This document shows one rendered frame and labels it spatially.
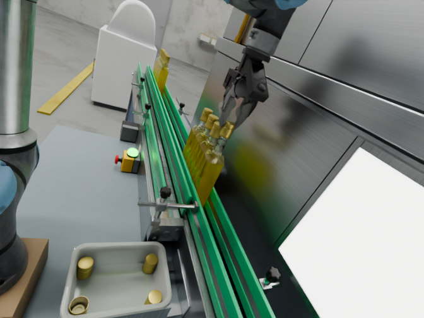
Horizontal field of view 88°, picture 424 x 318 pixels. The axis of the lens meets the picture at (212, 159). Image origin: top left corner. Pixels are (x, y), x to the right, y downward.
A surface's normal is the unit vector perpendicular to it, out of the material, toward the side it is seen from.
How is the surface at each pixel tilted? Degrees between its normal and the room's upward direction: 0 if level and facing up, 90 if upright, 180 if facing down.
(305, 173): 90
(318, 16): 90
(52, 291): 0
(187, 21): 90
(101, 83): 90
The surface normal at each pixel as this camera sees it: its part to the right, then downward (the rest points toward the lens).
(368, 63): -0.88, -0.15
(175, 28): 0.22, 0.55
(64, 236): 0.37, -0.81
